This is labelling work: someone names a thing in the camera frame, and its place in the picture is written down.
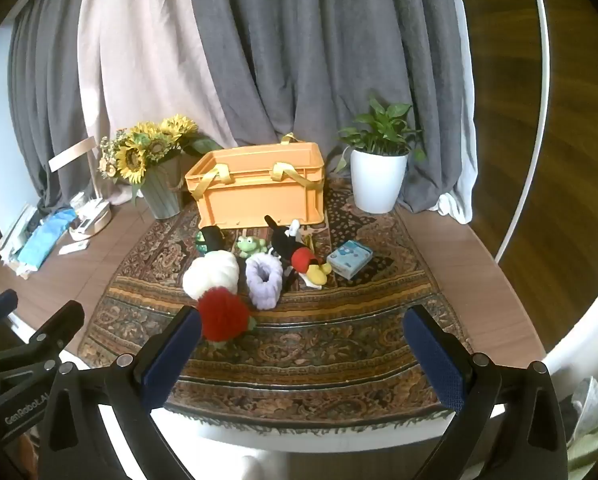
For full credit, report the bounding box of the black mouse plush toy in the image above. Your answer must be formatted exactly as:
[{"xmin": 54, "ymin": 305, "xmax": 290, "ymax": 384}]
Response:
[{"xmin": 264, "ymin": 215, "xmax": 334, "ymax": 291}]

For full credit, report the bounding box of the black and green plush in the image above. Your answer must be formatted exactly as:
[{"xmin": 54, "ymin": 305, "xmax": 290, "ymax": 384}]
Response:
[{"xmin": 196, "ymin": 226, "xmax": 226, "ymax": 255}]

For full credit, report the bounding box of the white desk lamp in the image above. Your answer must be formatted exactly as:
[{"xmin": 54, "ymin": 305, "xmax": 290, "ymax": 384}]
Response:
[{"xmin": 49, "ymin": 136, "xmax": 112, "ymax": 242}]

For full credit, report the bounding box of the grey curtain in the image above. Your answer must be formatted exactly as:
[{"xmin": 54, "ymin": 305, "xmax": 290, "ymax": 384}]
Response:
[
  {"xmin": 186, "ymin": 0, "xmax": 472, "ymax": 216},
  {"xmin": 8, "ymin": 5, "xmax": 96, "ymax": 211}
]

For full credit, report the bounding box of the white hoop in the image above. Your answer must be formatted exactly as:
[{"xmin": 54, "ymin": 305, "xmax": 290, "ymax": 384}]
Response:
[{"xmin": 494, "ymin": 0, "xmax": 552, "ymax": 263}]

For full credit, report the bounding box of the white cloth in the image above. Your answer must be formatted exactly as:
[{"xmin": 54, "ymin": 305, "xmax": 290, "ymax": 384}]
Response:
[{"xmin": 429, "ymin": 0, "xmax": 480, "ymax": 225}]

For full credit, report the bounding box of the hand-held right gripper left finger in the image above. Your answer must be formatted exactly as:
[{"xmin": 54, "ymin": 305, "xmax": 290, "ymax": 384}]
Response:
[{"xmin": 38, "ymin": 305, "xmax": 204, "ymax": 480}]

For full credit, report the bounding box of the beige curtain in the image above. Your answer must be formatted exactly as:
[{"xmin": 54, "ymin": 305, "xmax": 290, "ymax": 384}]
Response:
[{"xmin": 78, "ymin": 0, "xmax": 240, "ymax": 206}]

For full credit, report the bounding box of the grey ribbed vase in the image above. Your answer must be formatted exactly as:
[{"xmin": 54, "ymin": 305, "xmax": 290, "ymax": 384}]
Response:
[{"xmin": 141, "ymin": 155, "xmax": 184, "ymax": 220}]

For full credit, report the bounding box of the purple ribbed plush ring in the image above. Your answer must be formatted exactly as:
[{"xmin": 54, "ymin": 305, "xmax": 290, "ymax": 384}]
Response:
[{"xmin": 245, "ymin": 254, "xmax": 284, "ymax": 311}]

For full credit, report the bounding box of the patterned rug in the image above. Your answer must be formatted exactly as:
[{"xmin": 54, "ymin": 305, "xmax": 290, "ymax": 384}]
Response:
[{"xmin": 79, "ymin": 175, "xmax": 472, "ymax": 431}]

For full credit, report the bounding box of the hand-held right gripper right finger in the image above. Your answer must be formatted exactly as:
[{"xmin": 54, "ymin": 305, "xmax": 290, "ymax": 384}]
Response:
[{"xmin": 403, "ymin": 304, "xmax": 570, "ymax": 480}]

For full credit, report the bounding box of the orange plastic crate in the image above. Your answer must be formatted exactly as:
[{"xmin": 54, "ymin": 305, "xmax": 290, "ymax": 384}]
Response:
[{"xmin": 185, "ymin": 132, "xmax": 327, "ymax": 229}]

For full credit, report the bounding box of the small blue printed box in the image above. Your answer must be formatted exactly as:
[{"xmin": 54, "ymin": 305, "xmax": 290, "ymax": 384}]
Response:
[{"xmin": 327, "ymin": 240, "xmax": 374, "ymax": 281}]

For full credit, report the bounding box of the green leafy houseplant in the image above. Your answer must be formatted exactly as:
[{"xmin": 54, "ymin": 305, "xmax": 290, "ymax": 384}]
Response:
[{"xmin": 329, "ymin": 95, "xmax": 427, "ymax": 173}]

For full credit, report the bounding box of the red fluffy plush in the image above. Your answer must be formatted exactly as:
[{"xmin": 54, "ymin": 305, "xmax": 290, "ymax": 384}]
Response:
[{"xmin": 197, "ymin": 287, "xmax": 257, "ymax": 345}]

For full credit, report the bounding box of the green frog plush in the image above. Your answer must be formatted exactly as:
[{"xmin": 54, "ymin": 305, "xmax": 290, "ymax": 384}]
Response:
[{"xmin": 235, "ymin": 235, "xmax": 268, "ymax": 257}]

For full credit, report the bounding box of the sunflower bouquet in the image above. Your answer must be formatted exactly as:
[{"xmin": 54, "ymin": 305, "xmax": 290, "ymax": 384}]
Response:
[{"xmin": 99, "ymin": 114, "xmax": 224, "ymax": 196}]

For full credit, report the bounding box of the white fluffy plush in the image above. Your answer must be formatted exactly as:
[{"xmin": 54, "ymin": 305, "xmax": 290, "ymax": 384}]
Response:
[{"xmin": 182, "ymin": 250, "xmax": 240, "ymax": 298}]

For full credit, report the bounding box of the white plant pot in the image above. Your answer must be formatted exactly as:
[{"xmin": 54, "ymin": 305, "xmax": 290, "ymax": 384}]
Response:
[{"xmin": 350, "ymin": 147, "xmax": 410, "ymax": 214}]

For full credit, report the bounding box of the blue packet on floor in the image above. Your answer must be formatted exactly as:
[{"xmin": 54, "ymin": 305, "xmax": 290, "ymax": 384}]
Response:
[{"xmin": 19, "ymin": 208, "xmax": 78, "ymax": 266}]

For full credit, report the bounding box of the pale green cloth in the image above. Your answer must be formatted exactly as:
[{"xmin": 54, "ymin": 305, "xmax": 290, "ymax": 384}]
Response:
[{"xmin": 564, "ymin": 375, "xmax": 598, "ymax": 471}]

